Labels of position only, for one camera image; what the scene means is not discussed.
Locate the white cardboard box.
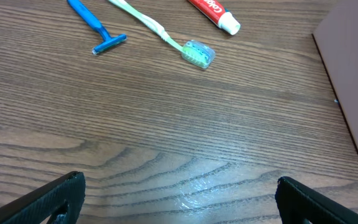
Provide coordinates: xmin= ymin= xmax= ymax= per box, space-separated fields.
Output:
xmin=313 ymin=0 xmax=358 ymax=150

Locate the red green toothpaste tube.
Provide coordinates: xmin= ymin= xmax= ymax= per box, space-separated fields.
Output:
xmin=188 ymin=0 xmax=241 ymax=35

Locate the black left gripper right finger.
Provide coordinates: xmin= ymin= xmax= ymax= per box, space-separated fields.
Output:
xmin=275 ymin=176 xmax=358 ymax=224

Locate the green white toothbrush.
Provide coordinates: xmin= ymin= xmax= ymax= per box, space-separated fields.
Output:
xmin=109 ymin=0 xmax=216 ymax=69

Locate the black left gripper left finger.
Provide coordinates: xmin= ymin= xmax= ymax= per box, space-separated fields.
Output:
xmin=0 ymin=171 xmax=86 ymax=224

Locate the blue disposable razor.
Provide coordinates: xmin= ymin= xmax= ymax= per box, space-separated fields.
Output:
xmin=67 ymin=0 xmax=127 ymax=55

